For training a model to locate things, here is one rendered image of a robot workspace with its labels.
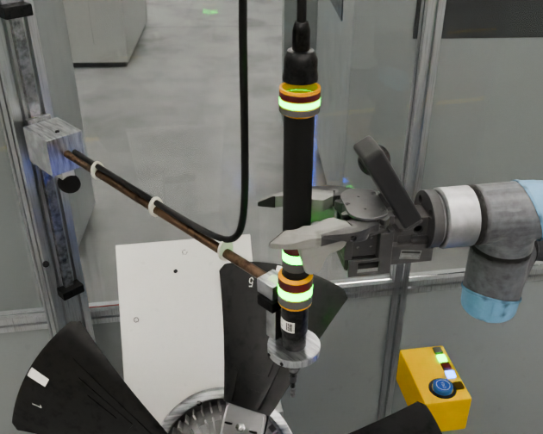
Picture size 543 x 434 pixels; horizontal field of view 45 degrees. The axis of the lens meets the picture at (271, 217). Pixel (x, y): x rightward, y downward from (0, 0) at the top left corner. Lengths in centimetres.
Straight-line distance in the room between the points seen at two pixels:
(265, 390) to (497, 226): 44
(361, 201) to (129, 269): 62
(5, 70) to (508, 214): 89
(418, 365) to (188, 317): 50
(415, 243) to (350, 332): 108
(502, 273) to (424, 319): 106
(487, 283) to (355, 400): 124
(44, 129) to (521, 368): 157
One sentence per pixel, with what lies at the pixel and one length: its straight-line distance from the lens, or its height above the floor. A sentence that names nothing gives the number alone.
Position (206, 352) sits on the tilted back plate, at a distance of 127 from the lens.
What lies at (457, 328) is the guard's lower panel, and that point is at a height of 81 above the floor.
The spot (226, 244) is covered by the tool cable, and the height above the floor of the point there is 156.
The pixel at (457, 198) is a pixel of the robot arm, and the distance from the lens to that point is 80.
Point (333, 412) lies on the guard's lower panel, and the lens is 208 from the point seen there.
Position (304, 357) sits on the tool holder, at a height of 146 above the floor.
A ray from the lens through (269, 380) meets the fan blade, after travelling 103.
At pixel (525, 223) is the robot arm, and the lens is 83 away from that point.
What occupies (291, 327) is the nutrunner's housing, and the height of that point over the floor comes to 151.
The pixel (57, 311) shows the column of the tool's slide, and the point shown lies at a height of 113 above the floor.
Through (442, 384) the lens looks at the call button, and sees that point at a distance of 141.
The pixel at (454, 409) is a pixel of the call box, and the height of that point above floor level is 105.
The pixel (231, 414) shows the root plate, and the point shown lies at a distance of 108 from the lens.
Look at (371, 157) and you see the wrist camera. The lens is 73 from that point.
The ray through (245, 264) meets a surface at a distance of 87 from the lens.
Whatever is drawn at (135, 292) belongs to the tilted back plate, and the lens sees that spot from 127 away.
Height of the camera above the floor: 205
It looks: 31 degrees down
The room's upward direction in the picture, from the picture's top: straight up
